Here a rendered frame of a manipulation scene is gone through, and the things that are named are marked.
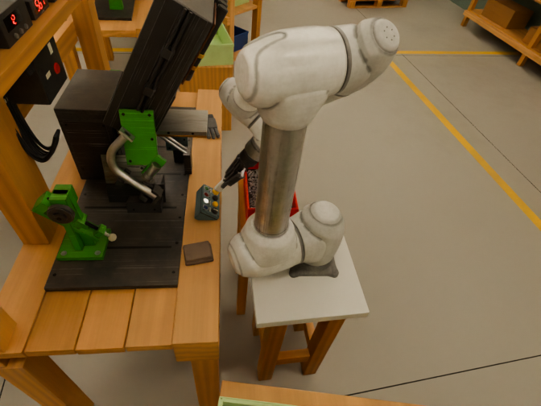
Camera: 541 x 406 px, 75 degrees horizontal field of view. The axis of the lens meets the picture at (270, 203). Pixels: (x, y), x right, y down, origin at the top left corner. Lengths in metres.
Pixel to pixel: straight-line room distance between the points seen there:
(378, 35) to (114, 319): 1.07
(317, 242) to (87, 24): 1.52
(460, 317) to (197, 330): 1.84
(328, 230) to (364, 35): 0.60
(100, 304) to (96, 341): 0.12
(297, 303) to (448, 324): 1.46
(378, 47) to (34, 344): 1.20
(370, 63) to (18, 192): 1.07
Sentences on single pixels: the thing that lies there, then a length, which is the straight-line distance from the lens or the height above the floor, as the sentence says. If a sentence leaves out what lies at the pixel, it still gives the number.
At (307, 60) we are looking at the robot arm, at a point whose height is 1.70.
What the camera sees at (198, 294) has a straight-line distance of 1.23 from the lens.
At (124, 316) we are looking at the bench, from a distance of 1.26.
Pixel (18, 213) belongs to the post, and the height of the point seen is 1.05.
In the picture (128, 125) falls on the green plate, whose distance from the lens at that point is 1.36.
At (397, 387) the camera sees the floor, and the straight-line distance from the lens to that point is 2.24.
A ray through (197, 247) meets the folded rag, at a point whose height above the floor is 0.93.
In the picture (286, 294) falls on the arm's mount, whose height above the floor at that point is 0.89.
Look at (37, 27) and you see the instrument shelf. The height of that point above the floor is 1.54.
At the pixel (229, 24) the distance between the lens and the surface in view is 3.89.
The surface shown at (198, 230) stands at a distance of 1.38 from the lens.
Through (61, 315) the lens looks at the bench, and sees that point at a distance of 1.32.
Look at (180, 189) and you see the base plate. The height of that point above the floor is 0.90.
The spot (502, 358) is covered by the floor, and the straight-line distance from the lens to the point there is 2.62.
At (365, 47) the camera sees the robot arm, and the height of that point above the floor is 1.72.
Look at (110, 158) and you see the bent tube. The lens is 1.39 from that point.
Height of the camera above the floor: 1.97
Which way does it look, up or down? 46 degrees down
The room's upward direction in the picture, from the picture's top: 8 degrees clockwise
